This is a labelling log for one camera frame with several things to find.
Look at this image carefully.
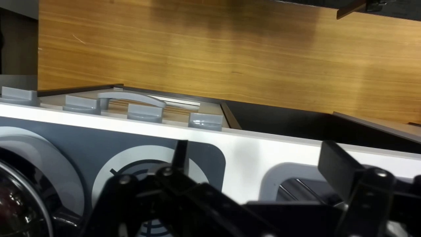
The white toy kitchen playset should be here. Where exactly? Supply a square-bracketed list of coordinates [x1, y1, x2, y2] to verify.
[0, 73, 421, 237]

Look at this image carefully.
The grey toy sink basin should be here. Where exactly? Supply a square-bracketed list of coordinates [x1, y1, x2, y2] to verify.
[260, 160, 348, 205]

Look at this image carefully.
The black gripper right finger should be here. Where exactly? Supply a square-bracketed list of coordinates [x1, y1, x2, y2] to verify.
[318, 139, 421, 237]

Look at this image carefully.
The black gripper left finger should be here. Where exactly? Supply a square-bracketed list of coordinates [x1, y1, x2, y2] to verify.
[81, 139, 208, 237]

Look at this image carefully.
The grey stove knob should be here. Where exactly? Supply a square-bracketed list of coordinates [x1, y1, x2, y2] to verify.
[126, 102, 165, 123]
[0, 84, 40, 106]
[62, 93, 102, 114]
[189, 112, 224, 131]

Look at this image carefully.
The grey oven door handle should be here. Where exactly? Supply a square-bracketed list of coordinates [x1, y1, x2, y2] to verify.
[97, 88, 169, 112]

